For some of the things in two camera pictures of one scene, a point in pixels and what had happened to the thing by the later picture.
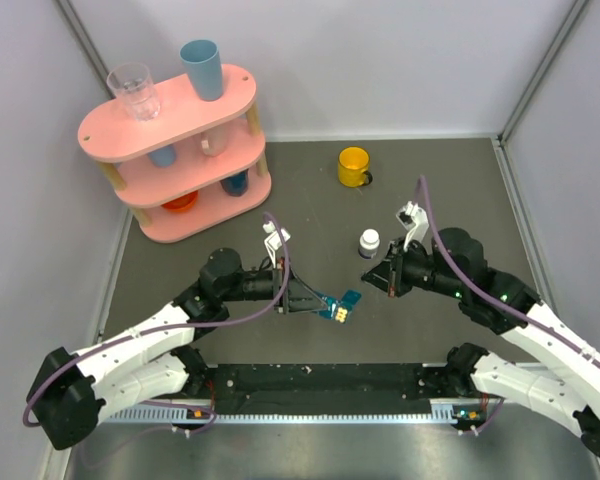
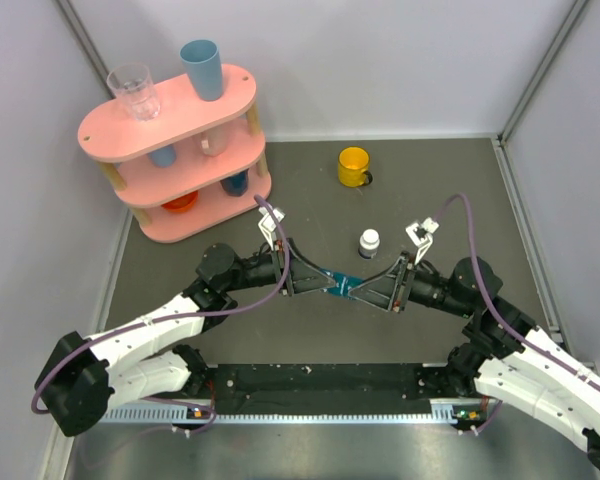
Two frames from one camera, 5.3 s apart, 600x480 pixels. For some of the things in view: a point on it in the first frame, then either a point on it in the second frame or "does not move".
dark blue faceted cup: x=235 y=185 does not move
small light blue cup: x=163 y=157 does not move
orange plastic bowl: x=182 y=204 does not move
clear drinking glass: x=135 y=85 does not move
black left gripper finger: x=297 y=286 to x=304 y=276
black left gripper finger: x=306 y=304 to x=310 y=282
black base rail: x=319 y=388 does not move
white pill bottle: x=369 y=242 does not move
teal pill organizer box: x=330 y=305 to x=343 y=282
